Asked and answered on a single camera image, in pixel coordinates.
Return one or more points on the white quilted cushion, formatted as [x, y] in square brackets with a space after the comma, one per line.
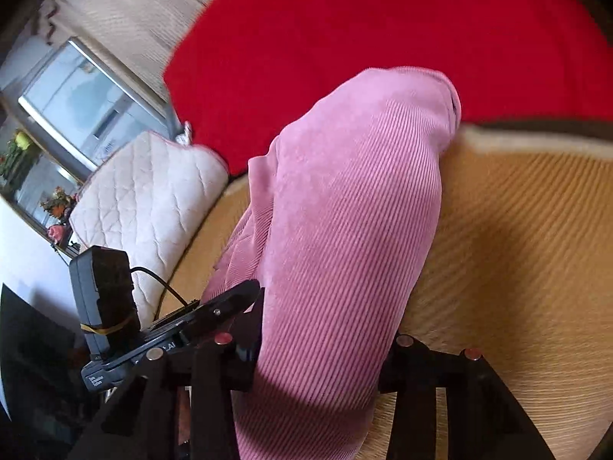
[143, 201]

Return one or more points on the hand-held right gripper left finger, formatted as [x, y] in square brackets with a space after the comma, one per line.
[244, 359]

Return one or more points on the red blanket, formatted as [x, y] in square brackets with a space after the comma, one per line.
[335, 19]

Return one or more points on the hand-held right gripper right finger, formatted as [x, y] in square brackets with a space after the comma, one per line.
[395, 369]

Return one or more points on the yellow flower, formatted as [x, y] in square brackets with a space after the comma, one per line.
[21, 141]

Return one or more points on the small silver ornament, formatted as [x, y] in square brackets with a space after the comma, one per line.
[184, 133]

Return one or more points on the beige dotted cover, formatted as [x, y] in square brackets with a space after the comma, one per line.
[134, 19]

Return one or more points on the pink flower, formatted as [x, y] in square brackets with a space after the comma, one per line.
[55, 234]

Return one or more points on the woven bamboo mat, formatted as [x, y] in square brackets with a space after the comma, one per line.
[517, 249]

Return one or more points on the glass window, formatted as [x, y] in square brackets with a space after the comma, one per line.
[81, 100]

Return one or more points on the dark red hanging decoration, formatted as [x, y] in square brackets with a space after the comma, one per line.
[50, 19]

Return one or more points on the orange flower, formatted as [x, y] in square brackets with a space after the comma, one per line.
[57, 206]

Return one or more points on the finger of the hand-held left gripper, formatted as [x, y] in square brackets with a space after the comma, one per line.
[225, 304]

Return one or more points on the black furniture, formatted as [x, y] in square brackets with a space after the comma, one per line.
[33, 345]

